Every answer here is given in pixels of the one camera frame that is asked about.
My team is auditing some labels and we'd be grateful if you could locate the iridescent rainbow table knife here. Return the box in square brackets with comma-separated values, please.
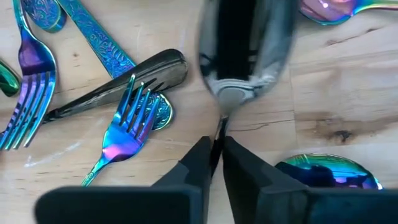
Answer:
[57, 0, 174, 131]

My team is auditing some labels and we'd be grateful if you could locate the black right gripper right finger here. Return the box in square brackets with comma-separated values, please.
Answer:
[221, 136, 398, 224]

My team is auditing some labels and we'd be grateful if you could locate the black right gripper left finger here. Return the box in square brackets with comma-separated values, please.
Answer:
[34, 136, 213, 224]

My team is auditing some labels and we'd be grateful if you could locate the iridescent rainbow tablespoon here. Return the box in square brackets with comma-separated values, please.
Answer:
[274, 152, 384, 190]
[299, 0, 398, 26]
[0, 60, 21, 98]

